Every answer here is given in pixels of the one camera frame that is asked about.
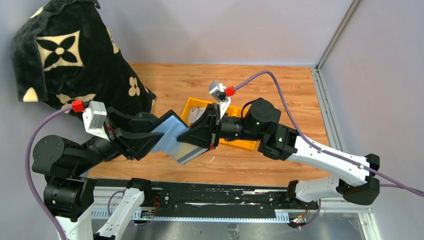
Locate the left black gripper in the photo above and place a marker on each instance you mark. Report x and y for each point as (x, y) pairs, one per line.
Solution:
(136, 141)

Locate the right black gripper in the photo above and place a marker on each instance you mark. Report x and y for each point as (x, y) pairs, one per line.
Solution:
(199, 133)

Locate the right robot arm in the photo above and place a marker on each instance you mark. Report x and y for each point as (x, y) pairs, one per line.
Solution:
(351, 177)

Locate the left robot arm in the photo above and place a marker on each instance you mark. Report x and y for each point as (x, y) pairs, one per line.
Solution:
(68, 198)

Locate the black floral blanket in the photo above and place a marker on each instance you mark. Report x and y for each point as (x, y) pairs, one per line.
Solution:
(64, 52)

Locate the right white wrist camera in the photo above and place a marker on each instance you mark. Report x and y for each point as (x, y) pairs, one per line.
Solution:
(222, 94)

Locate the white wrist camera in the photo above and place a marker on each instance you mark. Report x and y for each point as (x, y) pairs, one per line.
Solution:
(94, 117)
(222, 94)

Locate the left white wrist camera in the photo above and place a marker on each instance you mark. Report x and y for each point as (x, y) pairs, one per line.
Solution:
(94, 117)

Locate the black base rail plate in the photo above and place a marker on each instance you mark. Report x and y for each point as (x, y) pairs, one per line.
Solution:
(179, 201)

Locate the aluminium frame post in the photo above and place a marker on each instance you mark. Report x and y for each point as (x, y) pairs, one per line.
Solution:
(341, 28)

